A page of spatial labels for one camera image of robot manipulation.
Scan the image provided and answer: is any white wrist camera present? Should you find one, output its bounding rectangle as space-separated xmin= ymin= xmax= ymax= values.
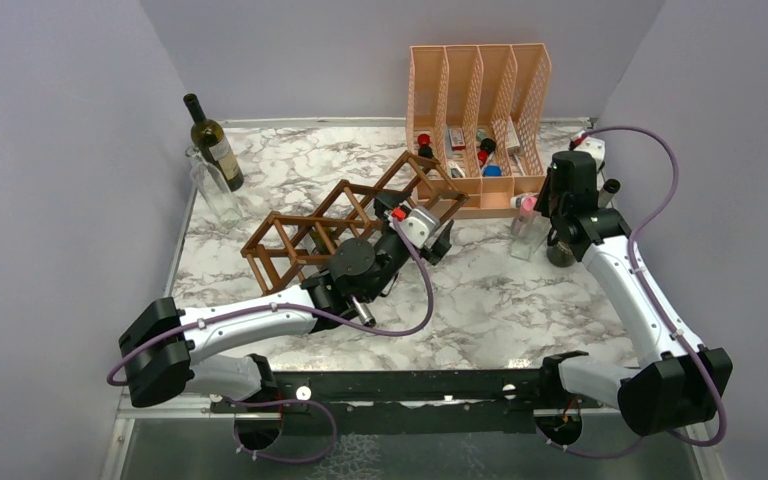
xmin=389 ymin=205 xmax=441 ymax=250
xmin=568 ymin=130 xmax=606 ymax=172

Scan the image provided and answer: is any red capped small bottle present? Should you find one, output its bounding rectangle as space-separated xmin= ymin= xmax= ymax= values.
xmin=417 ymin=133 xmax=434 ymax=159

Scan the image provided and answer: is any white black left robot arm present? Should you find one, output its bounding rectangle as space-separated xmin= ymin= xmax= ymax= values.
xmin=107 ymin=193 xmax=454 ymax=411

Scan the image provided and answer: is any peach plastic file organizer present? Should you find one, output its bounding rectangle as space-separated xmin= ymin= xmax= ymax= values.
xmin=405 ymin=43 xmax=552 ymax=219

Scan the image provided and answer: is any pink capped small bottle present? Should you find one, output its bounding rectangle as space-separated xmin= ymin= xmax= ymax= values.
xmin=510 ymin=193 xmax=538 ymax=237

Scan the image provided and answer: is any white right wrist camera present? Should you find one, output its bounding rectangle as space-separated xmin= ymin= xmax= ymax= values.
xmin=568 ymin=130 xmax=606 ymax=172

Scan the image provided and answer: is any dark green wine bottle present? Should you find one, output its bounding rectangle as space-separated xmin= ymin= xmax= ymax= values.
xmin=183 ymin=93 xmax=244 ymax=192

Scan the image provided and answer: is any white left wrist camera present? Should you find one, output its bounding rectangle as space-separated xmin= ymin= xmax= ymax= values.
xmin=389 ymin=205 xmax=441 ymax=250

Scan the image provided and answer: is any green bottle silver cap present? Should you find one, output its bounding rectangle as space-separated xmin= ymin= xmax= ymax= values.
xmin=301 ymin=238 xmax=375 ymax=327

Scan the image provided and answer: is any blue bottle cap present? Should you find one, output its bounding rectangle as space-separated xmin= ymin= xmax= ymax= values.
xmin=482 ymin=165 xmax=502 ymax=177

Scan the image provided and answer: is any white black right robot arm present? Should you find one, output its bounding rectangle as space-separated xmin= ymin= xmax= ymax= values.
xmin=536 ymin=151 xmax=733 ymax=436

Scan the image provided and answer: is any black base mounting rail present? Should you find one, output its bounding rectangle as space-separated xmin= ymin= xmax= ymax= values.
xmin=209 ymin=368 xmax=577 ymax=435

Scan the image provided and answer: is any clear glass bottle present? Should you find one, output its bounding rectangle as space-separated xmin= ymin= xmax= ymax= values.
xmin=185 ymin=145 xmax=243 ymax=230
xmin=510 ymin=204 xmax=551 ymax=261

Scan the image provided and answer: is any brown wooden wine rack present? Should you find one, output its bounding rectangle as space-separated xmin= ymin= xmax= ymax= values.
xmin=240 ymin=151 xmax=468 ymax=295

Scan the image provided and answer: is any green bottle white label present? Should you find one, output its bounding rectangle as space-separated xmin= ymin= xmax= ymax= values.
xmin=546 ymin=178 xmax=622 ymax=270

